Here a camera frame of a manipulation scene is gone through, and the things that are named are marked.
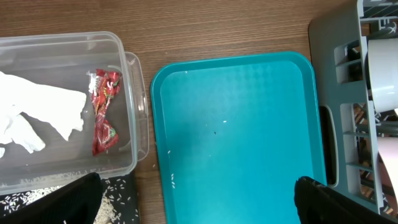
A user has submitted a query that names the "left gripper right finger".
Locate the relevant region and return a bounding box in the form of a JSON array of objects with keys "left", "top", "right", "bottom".
[{"left": 294, "top": 176, "right": 395, "bottom": 224}]

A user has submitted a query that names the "clear plastic waste bin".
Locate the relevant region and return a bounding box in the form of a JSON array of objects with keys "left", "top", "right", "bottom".
[{"left": 1, "top": 31, "right": 149, "bottom": 195}]

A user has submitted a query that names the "black food waste tray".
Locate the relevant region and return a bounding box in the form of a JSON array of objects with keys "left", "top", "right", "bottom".
[{"left": 0, "top": 174, "right": 141, "bottom": 224}]

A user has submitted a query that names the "red snack wrapper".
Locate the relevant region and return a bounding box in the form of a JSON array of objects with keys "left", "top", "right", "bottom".
[{"left": 88, "top": 69, "right": 121, "bottom": 156}]

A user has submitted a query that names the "white napkin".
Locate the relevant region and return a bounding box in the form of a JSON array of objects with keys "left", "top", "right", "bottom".
[{"left": 1, "top": 72, "right": 86, "bottom": 154}]

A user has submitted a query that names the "small pink plate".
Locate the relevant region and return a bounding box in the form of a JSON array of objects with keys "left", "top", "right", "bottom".
[{"left": 377, "top": 137, "right": 397, "bottom": 198}]

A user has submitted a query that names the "pile of rice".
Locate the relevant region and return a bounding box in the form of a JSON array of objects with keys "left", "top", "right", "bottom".
[{"left": 0, "top": 177, "right": 139, "bottom": 224}]

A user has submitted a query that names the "teal serving tray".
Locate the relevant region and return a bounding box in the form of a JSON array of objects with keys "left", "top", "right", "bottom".
[{"left": 150, "top": 52, "right": 326, "bottom": 224}]

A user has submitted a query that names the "grey bowl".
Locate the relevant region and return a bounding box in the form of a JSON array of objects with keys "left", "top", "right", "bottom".
[{"left": 368, "top": 38, "right": 397, "bottom": 113}]

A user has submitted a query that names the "grey dishwasher rack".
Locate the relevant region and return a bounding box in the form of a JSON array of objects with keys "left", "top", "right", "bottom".
[{"left": 308, "top": 0, "right": 397, "bottom": 223}]

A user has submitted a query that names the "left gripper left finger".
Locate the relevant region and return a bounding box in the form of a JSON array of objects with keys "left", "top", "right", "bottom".
[{"left": 1, "top": 172, "right": 103, "bottom": 224}]

